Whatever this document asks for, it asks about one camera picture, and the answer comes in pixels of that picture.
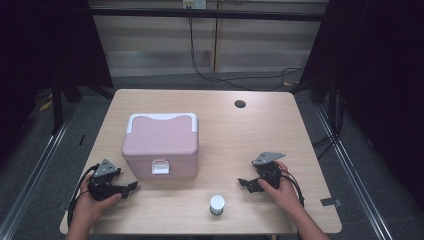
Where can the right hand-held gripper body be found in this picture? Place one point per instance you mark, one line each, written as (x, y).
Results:
(268, 173)

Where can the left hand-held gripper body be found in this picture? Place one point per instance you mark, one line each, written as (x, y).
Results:
(106, 168)

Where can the small white-capped bottle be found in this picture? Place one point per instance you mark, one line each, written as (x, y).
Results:
(217, 202)

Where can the pink storage box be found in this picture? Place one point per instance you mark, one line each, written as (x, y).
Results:
(160, 143)

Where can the person's right hand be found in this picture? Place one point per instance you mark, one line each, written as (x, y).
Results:
(285, 196)

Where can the person's left hand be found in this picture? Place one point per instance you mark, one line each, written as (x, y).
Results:
(88, 208)

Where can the black metal stand leg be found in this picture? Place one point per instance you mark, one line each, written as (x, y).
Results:
(57, 106)

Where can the yellow floor scrap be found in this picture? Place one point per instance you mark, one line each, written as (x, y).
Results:
(45, 105)

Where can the black curtain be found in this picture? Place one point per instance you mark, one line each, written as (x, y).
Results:
(43, 43)
(376, 66)

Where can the black horizontal bar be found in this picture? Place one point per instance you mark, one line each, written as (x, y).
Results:
(206, 14)

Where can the metal floor rail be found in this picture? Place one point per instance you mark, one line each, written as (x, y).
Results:
(36, 173)
(353, 170)

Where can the white wall socket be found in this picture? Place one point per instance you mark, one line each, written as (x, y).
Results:
(195, 4)

